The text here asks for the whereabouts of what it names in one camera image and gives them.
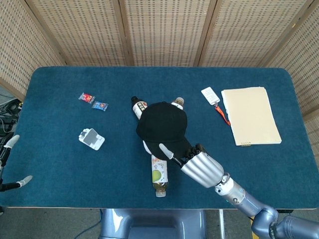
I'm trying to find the red candy packet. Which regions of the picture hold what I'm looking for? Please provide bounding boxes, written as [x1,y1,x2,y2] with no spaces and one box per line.
[78,92,96,104]

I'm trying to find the dark bottle with white label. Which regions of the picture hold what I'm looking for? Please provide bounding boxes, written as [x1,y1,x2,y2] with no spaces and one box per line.
[131,96,150,120]

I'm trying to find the white badge card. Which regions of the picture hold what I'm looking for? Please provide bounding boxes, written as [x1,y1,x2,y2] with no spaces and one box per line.
[200,87,221,105]

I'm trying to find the blue felt table cover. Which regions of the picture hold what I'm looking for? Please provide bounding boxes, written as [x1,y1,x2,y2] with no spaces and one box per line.
[0,66,319,210]

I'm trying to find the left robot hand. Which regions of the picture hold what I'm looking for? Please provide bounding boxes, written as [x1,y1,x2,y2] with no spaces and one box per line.
[0,134,33,192]

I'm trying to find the black baseball cap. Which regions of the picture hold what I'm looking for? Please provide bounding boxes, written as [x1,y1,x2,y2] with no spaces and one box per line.
[136,101,194,161]

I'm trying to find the white phone stand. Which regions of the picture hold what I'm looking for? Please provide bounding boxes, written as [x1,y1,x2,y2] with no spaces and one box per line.
[78,128,106,151]

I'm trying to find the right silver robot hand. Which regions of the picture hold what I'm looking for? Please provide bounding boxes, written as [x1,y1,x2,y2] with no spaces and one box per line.
[159,143,225,189]

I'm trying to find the black floor cables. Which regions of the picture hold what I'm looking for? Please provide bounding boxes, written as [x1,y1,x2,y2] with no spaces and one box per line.
[0,94,24,137]

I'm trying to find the orange lanyard strap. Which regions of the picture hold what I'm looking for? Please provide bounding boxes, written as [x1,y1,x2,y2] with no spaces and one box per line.
[213,103,231,126]

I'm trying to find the blue candy packet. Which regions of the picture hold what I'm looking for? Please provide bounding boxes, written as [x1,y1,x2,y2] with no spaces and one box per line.
[91,101,110,112]

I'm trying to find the white table leg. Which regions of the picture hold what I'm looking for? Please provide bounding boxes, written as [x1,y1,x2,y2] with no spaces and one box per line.
[218,209,225,239]

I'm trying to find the tea bottle with apple label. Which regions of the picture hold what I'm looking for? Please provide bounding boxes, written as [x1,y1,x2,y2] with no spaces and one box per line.
[151,154,170,198]

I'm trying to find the wicker folding screen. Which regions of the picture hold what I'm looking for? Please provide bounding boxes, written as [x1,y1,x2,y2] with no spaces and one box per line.
[0,0,319,160]

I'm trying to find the beige paper folder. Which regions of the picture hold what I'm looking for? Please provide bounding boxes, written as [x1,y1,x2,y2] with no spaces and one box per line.
[220,86,283,147]

